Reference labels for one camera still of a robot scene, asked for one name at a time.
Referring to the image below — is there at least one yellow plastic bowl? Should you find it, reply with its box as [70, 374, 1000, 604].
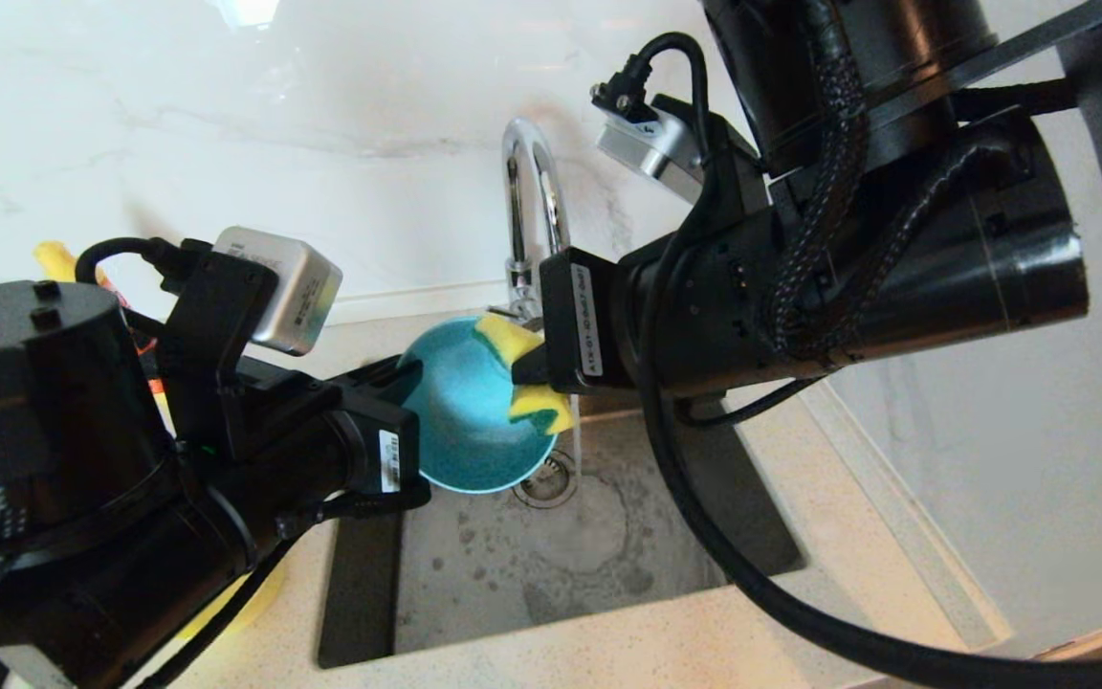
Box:
[178, 560, 289, 642]

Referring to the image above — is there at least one chrome gooseneck faucet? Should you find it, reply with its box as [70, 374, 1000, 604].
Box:
[492, 117, 571, 324]

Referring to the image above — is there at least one blue plastic bowl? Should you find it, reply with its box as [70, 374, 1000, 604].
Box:
[396, 316, 560, 495]

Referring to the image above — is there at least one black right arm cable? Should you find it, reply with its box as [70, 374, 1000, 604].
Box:
[608, 32, 1102, 689]

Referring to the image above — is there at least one yellow green sponge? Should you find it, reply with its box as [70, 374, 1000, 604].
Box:
[473, 314, 576, 436]

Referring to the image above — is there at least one orange dish soap bottle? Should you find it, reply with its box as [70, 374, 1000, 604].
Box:
[33, 241, 167, 403]

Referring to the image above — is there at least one stainless steel sink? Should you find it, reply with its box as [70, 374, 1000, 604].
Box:
[317, 383, 805, 668]

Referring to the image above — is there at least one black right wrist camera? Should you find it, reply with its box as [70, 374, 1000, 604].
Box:
[592, 86, 734, 207]

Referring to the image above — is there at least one round metal drain strainer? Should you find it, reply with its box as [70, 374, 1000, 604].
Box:
[513, 450, 579, 510]

